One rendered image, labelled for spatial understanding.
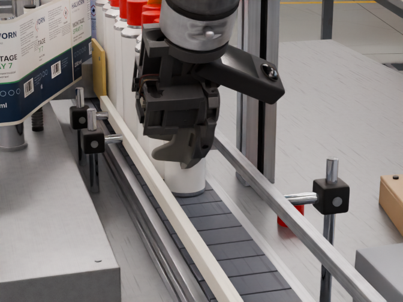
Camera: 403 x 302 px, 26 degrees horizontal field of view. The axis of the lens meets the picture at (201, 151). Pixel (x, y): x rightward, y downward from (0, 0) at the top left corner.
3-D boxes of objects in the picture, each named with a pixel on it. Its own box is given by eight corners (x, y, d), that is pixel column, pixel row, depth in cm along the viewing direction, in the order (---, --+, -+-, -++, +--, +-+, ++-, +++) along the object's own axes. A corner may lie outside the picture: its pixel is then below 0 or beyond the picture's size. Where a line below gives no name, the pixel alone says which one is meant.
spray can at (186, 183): (164, 182, 111) (162, 23, 105) (205, 182, 111) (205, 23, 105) (163, 198, 106) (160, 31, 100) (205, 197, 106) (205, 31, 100)
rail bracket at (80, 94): (71, 162, 133) (68, 85, 129) (112, 158, 135) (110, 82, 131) (74, 169, 130) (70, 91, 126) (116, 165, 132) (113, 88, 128)
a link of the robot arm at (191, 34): (228, -29, 89) (249, 23, 83) (220, 6, 92) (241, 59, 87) (156, -27, 87) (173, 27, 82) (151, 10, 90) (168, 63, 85)
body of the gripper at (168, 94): (130, 92, 98) (139, 8, 90) (203, 87, 101) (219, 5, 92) (143, 142, 94) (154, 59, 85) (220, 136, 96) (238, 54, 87)
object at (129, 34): (119, 138, 128) (114, -2, 122) (151, 133, 130) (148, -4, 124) (131, 148, 124) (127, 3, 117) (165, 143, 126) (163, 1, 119)
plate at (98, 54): (93, 90, 147) (90, 38, 145) (97, 90, 148) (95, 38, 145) (102, 106, 138) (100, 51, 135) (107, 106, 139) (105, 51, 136)
